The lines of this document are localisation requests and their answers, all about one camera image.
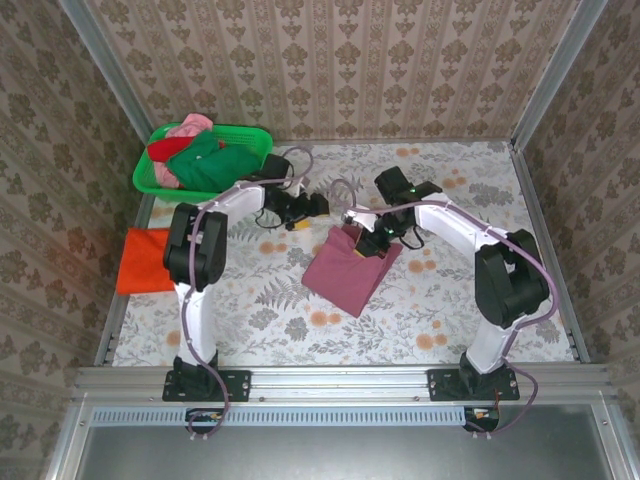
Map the green t-shirt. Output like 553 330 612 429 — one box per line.
165 130 265 194

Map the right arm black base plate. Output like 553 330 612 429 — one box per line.
427 368 522 403

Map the green plastic basket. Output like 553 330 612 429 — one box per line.
131 122 274 205

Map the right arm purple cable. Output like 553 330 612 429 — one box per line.
329 178 559 440

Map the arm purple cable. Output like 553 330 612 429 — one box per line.
329 178 559 440
179 144 315 441

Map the orange folded t-shirt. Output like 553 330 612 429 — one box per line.
115 226 177 296

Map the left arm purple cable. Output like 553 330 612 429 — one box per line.
179 144 315 441

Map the red t-shirt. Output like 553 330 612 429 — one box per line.
146 138 194 164

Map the thin black right gripper cable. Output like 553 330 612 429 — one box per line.
399 225 425 251

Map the grey metal panel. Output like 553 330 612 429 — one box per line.
43 399 637 480

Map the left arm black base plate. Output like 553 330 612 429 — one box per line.
162 368 252 403

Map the aluminium mounting rail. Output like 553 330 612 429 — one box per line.
74 364 614 402

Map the mauve t-shirt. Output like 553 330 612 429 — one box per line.
301 224 404 319

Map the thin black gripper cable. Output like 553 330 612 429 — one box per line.
253 210 282 232
399 225 425 251

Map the thin black left gripper cable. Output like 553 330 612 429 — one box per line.
253 210 282 232

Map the slotted white cable duct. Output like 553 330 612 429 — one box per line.
92 405 469 427

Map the aluminium frame post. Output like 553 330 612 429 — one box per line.
509 0 609 151
56 0 154 135

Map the black connector box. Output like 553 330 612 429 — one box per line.
463 405 502 433
185 407 227 434

